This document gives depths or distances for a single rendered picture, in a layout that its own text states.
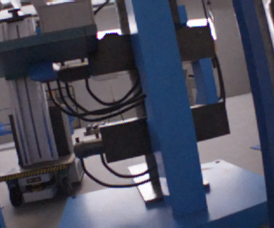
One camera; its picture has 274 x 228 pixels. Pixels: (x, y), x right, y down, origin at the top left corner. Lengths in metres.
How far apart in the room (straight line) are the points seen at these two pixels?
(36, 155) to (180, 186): 1.68
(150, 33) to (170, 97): 0.31
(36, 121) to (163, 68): 1.65
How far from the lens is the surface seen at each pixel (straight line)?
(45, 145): 2.49
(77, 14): 1.12
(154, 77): 1.10
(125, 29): 1.63
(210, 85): 1.44
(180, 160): 1.14
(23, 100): 2.53
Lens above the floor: 0.68
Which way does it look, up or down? 2 degrees down
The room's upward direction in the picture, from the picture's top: 11 degrees counter-clockwise
